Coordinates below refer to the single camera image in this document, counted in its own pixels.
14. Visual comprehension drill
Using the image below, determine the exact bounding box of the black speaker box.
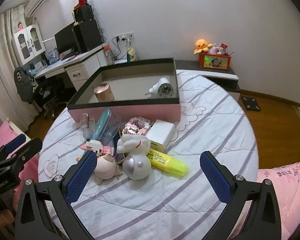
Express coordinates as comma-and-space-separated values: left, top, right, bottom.
72, 4, 94, 22

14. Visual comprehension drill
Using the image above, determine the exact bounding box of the red paper bag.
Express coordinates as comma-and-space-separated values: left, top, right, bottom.
74, 0, 88, 10

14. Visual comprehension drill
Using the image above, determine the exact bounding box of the orange-lid water bottle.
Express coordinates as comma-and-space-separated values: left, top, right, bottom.
104, 44, 115, 65

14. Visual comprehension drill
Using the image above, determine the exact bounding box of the black white low cabinet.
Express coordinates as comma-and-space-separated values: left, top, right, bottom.
175, 60, 241, 101

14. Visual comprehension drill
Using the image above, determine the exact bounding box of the pink pig doll figure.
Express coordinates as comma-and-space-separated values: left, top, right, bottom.
76, 153, 125, 184

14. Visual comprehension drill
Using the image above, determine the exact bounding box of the white bed frame post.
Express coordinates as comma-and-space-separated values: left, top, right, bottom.
6, 118, 31, 142

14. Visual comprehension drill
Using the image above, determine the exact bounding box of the black computer monitor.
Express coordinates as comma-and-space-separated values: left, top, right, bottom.
55, 23, 77, 54

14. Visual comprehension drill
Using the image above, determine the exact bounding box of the black jacket on chair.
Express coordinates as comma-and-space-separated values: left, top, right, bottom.
14, 66, 39, 104

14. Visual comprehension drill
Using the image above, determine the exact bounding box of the black office chair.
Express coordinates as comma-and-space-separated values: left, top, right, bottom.
33, 77, 67, 120

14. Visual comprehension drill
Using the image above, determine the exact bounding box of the orange cartoon storage box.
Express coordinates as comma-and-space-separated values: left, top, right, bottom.
199, 53, 231, 71

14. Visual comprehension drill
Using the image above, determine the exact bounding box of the wall power outlet strip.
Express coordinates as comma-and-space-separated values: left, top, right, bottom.
115, 31, 134, 41

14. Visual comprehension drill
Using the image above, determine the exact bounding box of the rose gold metal cup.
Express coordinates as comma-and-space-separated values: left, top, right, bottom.
94, 83, 115, 102

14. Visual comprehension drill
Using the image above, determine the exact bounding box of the black computer tower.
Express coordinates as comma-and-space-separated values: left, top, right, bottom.
72, 20, 102, 53

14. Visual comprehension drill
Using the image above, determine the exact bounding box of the black bathroom scale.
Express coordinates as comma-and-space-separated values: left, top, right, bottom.
241, 96, 261, 112

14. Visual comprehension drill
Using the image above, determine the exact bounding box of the yellow highlighter marker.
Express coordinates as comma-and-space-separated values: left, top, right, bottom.
147, 149, 187, 176

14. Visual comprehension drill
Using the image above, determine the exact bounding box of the pink quilt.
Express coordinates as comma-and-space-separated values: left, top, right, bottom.
239, 158, 300, 240

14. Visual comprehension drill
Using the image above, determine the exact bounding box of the white glass-door cabinet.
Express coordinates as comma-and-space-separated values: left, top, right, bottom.
12, 24, 46, 66

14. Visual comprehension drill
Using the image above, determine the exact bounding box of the dark blue gold lipstick box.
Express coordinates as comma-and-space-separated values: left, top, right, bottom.
113, 132, 126, 166

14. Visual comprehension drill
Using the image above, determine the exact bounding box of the orange octopus plush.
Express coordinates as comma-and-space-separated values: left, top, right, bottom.
193, 39, 213, 55

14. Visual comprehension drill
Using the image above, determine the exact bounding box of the small clear glass bottle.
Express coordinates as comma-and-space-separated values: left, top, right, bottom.
80, 113, 95, 141

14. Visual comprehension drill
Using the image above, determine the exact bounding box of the white silver rabbit figure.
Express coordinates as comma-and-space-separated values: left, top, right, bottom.
117, 134, 151, 180

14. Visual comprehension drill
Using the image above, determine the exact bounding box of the pink plush toy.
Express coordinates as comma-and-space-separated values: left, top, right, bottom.
207, 43, 219, 55

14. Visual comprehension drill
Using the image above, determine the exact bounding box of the striped white bed sheet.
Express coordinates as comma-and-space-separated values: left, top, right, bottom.
37, 69, 260, 240

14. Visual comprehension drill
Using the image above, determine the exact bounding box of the beige curtain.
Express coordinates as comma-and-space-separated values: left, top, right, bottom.
0, 5, 39, 132

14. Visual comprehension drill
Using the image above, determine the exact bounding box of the white wall-plug night light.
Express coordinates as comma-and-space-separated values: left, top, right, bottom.
145, 76, 177, 99

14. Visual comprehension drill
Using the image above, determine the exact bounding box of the pink black-rimmed storage box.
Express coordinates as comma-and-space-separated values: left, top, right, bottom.
67, 58, 181, 122

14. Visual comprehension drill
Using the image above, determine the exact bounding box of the white desk with drawers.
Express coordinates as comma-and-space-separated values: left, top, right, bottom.
34, 42, 108, 90

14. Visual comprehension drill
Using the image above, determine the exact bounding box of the yellow snack bag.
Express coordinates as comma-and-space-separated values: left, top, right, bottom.
127, 46, 138, 62

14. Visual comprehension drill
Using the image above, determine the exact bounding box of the white power adapter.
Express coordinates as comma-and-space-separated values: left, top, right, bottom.
146, 120, 175, 152

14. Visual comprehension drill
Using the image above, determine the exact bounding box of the pink building block toy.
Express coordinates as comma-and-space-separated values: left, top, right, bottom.
122, 116, 152, 135

